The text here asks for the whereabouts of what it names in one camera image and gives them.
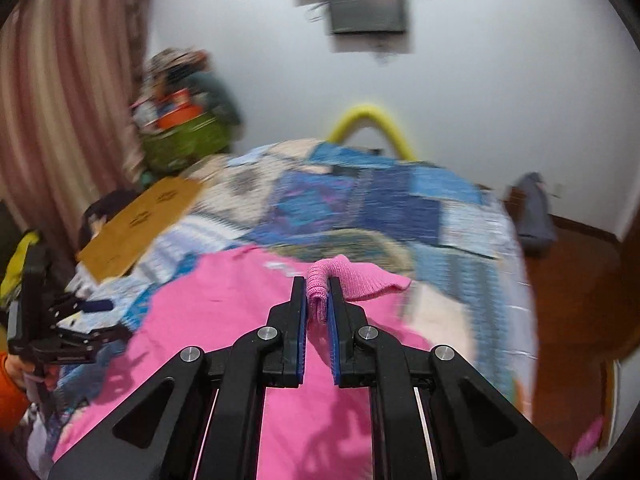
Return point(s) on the small pink cloth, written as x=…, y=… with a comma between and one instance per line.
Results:
x=590, y=435

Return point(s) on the yellow-green cloth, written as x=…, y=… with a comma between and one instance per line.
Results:
x=17, y=260

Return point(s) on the patterned cloth bundle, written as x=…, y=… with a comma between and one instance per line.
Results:
x=175, y=62

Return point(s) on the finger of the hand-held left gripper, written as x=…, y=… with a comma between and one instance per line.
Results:
x=87, y=306
x=95, y=340

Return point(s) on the person's left forearm orange sleeve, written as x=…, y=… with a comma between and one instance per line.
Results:
x=11, y=395

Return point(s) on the blue patchwork blanket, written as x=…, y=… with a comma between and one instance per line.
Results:
x=375, y=200

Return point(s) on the pink sweater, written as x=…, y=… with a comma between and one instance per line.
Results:
x=200, y=310

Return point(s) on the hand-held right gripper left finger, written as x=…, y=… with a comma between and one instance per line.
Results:
x=301, y=340

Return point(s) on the striped pink curtain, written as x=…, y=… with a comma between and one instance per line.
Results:
x=65, y=85

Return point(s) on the yellow foam tube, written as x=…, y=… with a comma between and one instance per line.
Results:
x=367, y=110

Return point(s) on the person's left hand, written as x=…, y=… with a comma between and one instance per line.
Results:
x=25, y=372

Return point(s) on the dark green cloth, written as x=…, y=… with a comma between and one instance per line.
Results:
x=220, y=97

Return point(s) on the grey-blue bag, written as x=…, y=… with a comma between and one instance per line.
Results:
x=535, y=210

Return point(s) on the brown cardboard sheet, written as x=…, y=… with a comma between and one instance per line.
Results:
x=135, y=225

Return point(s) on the orange box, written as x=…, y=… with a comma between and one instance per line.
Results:
x=175, y=109

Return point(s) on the green bag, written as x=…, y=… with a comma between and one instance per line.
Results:
x=185, y=137

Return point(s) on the grey wall unit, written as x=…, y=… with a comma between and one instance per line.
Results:
x=365, y=7

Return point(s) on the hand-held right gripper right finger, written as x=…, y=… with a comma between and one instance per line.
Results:
x=333, y=345

